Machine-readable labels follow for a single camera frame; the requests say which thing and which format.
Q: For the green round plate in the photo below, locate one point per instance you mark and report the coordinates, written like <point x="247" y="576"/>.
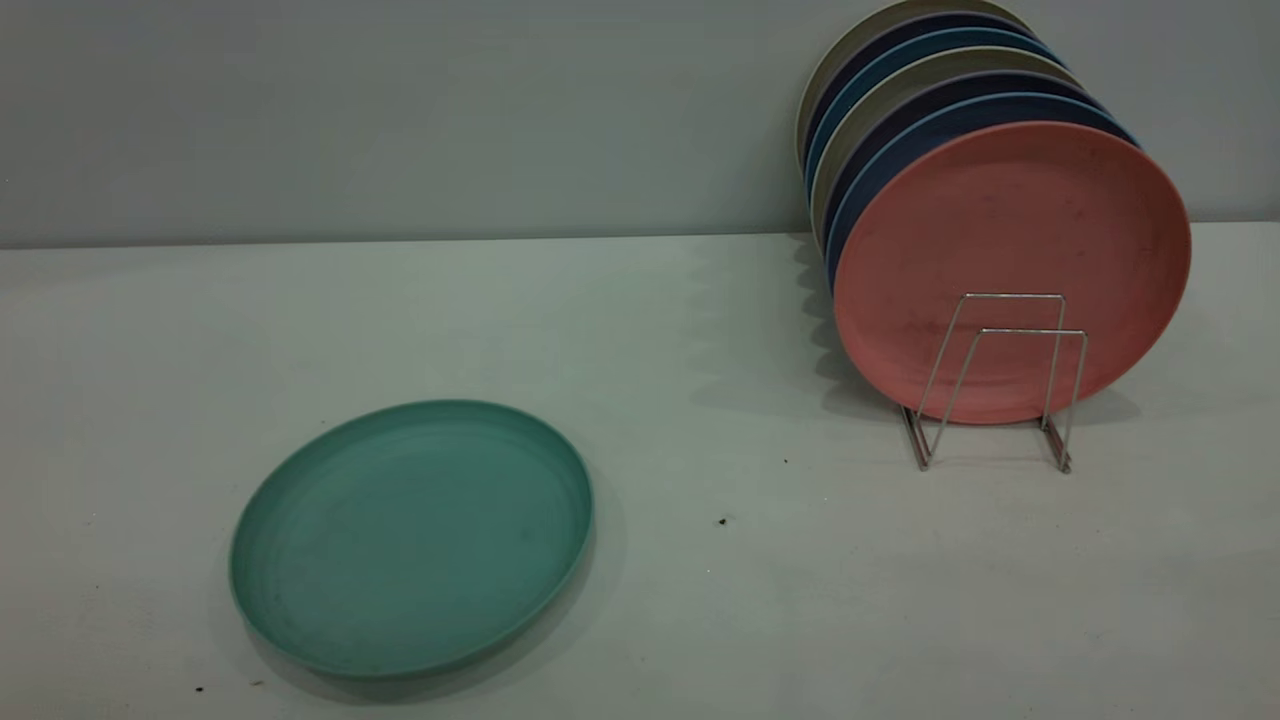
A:
<point x="410" y="540"/>

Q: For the pink round plate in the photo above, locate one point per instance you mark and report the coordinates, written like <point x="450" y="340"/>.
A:
<point x="1010" y="260"/>

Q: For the navy blue round plate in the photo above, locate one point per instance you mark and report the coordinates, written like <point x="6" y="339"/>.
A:
<point x="950" y="118"/>

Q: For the dark purple round plate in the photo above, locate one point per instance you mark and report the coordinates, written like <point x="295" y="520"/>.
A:
<point x="955" y="17"/>
<point x="975" y="88"/>

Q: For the teal blue round plate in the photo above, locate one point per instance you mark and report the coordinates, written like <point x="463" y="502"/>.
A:
<point x="945" y="39"/>

